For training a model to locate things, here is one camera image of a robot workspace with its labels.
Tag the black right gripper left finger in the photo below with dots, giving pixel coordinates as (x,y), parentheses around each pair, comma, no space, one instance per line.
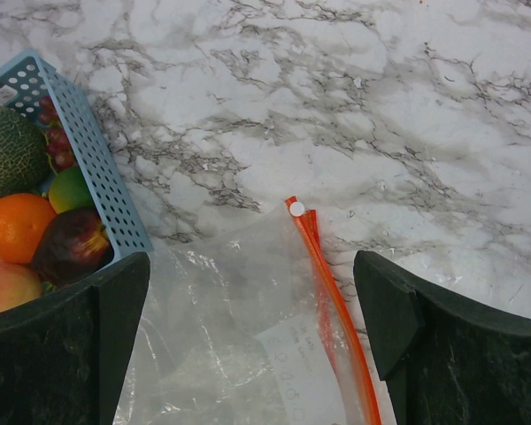
(64,356)

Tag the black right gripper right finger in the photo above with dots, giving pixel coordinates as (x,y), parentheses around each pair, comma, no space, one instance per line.
(445,358)

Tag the pink yellow peach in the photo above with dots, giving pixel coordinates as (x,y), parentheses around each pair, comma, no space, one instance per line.
(18,285)

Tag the orange fruit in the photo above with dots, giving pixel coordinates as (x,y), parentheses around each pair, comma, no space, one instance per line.
(23,220)

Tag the clear bag orange zipper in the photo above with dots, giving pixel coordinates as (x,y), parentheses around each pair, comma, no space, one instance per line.
(248,328)

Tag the green netted melon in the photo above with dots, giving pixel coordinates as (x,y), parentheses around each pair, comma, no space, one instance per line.
(24,162)

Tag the red grape bunch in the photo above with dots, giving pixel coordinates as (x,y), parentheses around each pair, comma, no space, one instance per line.
(58,146)

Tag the blue perforated plastic basket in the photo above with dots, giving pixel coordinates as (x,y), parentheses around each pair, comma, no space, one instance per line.
(32,78)

